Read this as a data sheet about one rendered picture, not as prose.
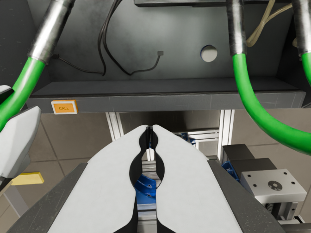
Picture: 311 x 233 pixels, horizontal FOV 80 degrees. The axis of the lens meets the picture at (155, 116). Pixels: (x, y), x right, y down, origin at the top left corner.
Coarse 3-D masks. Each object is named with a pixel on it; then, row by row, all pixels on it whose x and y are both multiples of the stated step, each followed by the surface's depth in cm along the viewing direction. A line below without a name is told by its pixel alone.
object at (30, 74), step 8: (32, 64) 16; (40, 64) 17; (24, 72) 16; (32, 72) 16; (40, 72) 17; (24, 80) 16; (32, 80) 16; (16, 88) 16; (24, 88) 16; (32, 88) 17; (16, 96) 15; (24, 96) 16; (0, 104) 15; (8, 104) 15; (16, 104) 15; (24, 104) 16; (0, 112) 14; (8, 112) 15; (16, 112) 15; (0, 120) 14; (0, 128) 14
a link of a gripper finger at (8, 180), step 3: (0, 177) 12; (3, 177) 13; (0, 180) 12; (3, 180) 12; (6, 180) 13; (9, 180) 13; (0, 183) 12; (3, 183) 12; (6, 183) 13; (0, 186) 12; (3, 186) 13; (0, 189) 12
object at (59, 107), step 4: (56, 100) 41; (60, 100) 41; (64, 100) 41; (68, 100) 41; (72, 100) 41; (56, 104) 41; (60, 104) 41; (64, 104) 41; (68, 104) 41; (72, 104) 41; (76, 104) 42; (56, 108) 41; (60, 108) 41; (64, 108) 41; (68, 108) 41; (72, 108) 41; (76, 108) 42; (56, 112) 41; (60, 112) 41; (64, 112) 41
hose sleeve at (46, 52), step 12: (60, 0) 17; (72, 0) 18; (48, 12) 17; (60, 12) 17; (48, 24) 17; (60, 24) 18; (36, 36) 17; (48, 36) 17; (36, 48) 16; (48, 48) 17; (48, 60) 17
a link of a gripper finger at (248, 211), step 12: (216, 168) 8; (228, 180) 8; (228, 192) 7; (240, 192) 7; (240, 204) 7; (252, 204) 7; (240, 216) 6; (252, 216) 6; (264, 216) 6; (252, 228) 6; (264, 228) 6; (276, 228) 6
